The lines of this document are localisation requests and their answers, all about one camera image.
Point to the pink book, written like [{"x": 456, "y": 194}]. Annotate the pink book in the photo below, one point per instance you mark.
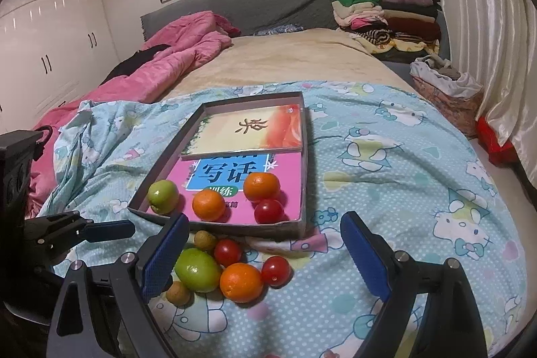
[{"x": 180, "y": 177}]

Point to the red bag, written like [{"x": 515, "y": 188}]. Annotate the red bag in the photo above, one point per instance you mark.
[{"x": 495, "y": 140}]

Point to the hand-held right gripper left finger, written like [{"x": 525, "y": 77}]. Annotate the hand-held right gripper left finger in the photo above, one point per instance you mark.
[{"x": 165, "y": 257}]

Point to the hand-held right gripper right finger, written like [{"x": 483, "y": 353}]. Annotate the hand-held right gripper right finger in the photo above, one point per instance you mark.
[{"x": 365, "y": 257}]

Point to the small brownish round fruit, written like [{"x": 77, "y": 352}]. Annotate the small brownish round fruit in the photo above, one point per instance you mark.
[
  {"x": 205, "y": 239},
  {"x": 178, "y": 293}
]

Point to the blue cartoon printed blanket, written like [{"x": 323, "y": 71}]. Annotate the blue cartoon printed blanket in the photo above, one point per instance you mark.
[{"x": 377, "y": 156}]

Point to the green jujube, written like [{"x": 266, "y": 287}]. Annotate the green jujube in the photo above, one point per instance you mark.
[
  {"x": 162, "y": 196},
  {"x": 197, "y": 270}
]

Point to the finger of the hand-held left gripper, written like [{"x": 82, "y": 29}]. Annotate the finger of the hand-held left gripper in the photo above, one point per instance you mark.
[{"x": 109, "y": 230}]

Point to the red tomato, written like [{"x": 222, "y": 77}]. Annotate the red tomato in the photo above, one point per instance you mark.
[
  {"x": 276, "y": 270},
  {"x": 269, "y": 211},
  {"x": 228, "y": 252}
]

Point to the black garment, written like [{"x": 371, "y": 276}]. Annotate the black garment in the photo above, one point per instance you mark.
[{"x": 134, "y": 62}]

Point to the pink quilt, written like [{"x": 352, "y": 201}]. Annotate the pink quilt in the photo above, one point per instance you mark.
[{"x": 176, "y": 56}]

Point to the grey bed headboard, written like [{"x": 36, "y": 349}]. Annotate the grey bed headboard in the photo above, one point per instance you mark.
[{"x": 272, "y": 1}]

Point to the blue patterned pillow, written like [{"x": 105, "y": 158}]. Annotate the blue patterned pillow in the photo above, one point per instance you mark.
[{"x": 279, "y": 30}]

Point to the cream satin curtain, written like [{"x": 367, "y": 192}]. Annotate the cream satin curtain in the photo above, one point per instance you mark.
[{"x": 491, "y": 26}]

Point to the white wardrobe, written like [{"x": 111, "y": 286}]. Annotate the white wardrobe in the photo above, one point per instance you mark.
[{"x": 54, "y": 39}]

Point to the pile of folded clothes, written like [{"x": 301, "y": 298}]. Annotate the pile of folded clothes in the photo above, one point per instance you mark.
[{"x": 386, "y": 18}]

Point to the yellow and orange book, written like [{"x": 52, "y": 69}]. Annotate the yellow and orange book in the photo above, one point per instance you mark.
[{"x": 251, "y": 131}]

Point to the grey cardboard tray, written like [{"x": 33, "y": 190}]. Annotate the grey cardboard tray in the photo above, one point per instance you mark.
[{"x": 243, "y": 229}]

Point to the white and pink bag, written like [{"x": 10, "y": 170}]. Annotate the white and pink bag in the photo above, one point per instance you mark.
[{"x": 444, "y": 89}]

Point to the beige bed sheet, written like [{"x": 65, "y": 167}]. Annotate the beige bed sheet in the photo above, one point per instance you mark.
[{"x": 293, "y": 60}]

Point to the orange mandarin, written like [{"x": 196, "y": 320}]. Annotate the orange mandarin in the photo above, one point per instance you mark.
[
  {"x": 241, "y": 282},
  {"x": 261, "y": 186},
  {"x": 208, "y": 205}
]

